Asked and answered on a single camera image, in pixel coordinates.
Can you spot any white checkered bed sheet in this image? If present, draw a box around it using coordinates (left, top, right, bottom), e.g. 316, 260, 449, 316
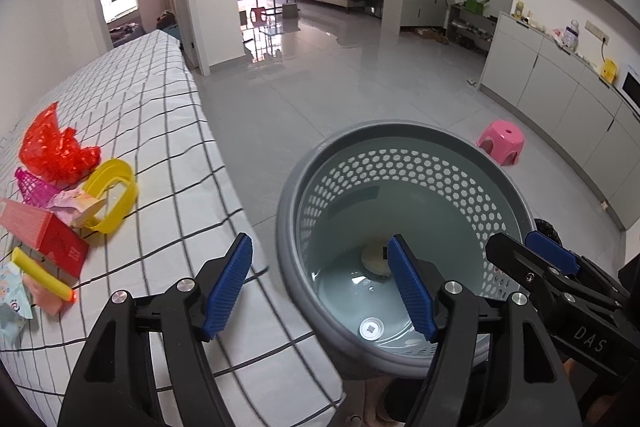
0, 29, 346, 427

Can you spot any red crumpled plastic wrapper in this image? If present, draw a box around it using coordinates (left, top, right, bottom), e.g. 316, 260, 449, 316
19, 102, 102, 185

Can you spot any yellow plastic ring container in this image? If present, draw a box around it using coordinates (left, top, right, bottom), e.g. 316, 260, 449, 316
80, 158, 140, 234

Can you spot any pink plastic stool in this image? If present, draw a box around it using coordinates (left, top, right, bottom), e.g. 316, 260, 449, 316
476, 119, 525, 166

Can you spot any grey perforated plastic basket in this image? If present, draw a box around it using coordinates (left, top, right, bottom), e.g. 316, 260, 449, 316
276, 121, 538, 380

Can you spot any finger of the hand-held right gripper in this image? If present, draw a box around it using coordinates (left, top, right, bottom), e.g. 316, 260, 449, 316
485, 233, 567, 308
525, 230, 583, 275

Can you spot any white toy bottle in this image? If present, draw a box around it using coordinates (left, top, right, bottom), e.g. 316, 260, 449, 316
560, 19, 581, 48

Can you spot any white counter cabinet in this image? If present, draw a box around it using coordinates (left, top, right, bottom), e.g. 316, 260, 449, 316
480, 11, 640, 233

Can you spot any pink printed wrapper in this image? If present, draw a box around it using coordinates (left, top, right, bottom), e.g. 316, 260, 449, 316
47, 187, 108, 228

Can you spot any red cardboard box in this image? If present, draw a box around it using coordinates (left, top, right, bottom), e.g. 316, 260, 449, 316
0, 198, 91, 279

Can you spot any person's leg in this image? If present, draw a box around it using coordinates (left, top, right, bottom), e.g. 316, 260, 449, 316
362, 377, 416, 427

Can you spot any white microwave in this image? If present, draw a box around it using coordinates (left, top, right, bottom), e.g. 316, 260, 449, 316
615, 64, 640, 118

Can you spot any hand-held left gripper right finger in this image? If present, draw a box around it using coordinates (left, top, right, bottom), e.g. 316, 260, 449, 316
387, 234, 583, 427

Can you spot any light blue printed packet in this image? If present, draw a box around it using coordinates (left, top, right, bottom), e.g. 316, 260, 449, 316
0, 263, 36, 348

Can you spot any pink plastic mesh tray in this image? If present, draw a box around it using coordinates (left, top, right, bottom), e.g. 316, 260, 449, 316
14, 167, 63, 210

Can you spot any yellow foam stick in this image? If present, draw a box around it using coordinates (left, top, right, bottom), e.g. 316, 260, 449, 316
11, 247, 77, 303

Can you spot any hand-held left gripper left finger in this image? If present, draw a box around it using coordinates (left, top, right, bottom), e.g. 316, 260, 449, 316
59, 233, 253, 427

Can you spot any white wall socket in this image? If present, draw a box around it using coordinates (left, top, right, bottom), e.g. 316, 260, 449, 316
585, 21, 610, 44

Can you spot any shoe rack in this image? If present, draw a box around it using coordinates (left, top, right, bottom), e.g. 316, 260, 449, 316
445, 3, 498, 52

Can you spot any white round disc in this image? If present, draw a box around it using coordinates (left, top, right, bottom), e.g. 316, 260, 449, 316
361, 243, 393, 280

